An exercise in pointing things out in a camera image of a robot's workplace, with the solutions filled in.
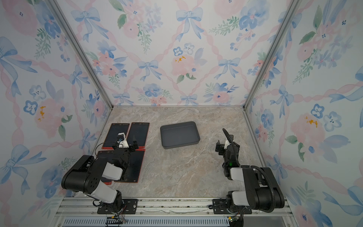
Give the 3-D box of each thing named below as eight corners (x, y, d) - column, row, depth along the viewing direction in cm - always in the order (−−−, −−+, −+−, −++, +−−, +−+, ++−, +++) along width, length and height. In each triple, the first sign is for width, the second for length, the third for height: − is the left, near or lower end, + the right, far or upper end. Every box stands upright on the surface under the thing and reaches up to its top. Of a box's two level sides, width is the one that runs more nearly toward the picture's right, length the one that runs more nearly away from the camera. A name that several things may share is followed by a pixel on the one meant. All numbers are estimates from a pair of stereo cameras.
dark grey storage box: (162, 149, 98) (162, 147, 95) (160, 127, 109) (160, 125, 107) (200, 143, 101) (201, 141, 98) (195, 122, 112) (195, 120, 110)
